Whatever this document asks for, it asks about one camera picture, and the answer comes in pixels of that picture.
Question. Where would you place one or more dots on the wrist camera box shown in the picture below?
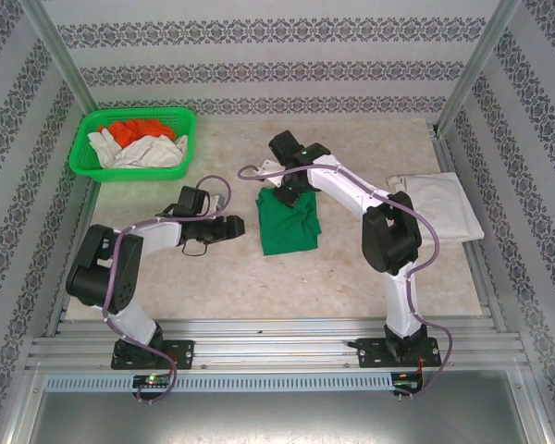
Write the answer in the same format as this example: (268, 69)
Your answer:
(269, 167)
(216, 200)

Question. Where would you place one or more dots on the circuit board with green light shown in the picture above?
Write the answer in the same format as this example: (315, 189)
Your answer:
(152, 380)

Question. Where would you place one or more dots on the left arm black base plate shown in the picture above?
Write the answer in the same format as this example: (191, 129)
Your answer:
(182, 351)

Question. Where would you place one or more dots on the green t-shirt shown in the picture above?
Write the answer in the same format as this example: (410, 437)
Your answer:
(287, 231)

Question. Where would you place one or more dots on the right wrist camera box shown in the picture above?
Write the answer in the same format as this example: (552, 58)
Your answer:
(269, 167)

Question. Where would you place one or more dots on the folded white t-shirt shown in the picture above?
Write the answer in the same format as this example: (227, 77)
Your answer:
(453, 203)

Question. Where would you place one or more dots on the aluminium mounting rail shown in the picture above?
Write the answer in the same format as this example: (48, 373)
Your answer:
(277, 347)

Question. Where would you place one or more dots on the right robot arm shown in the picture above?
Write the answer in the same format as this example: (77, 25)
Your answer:
(342, 185)

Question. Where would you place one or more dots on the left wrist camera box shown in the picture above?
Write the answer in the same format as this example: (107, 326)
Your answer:
(216, 200)

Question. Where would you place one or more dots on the aluminium frame post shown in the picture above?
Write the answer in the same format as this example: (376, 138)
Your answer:
(481, 60)
(60, 51)

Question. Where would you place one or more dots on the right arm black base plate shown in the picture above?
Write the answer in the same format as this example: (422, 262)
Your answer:
(370, 353)

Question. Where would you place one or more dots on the green plastic basket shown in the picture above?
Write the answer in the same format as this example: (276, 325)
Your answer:
(134, 175)

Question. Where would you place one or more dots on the crumpled white t-shirt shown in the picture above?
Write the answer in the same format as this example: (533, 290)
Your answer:
(148, 152)

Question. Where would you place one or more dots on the grey metal shelf panel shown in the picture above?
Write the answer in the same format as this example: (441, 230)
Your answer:
(277, 416)

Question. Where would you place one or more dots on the orange t-shirt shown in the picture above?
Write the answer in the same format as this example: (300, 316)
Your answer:
(129, 129)

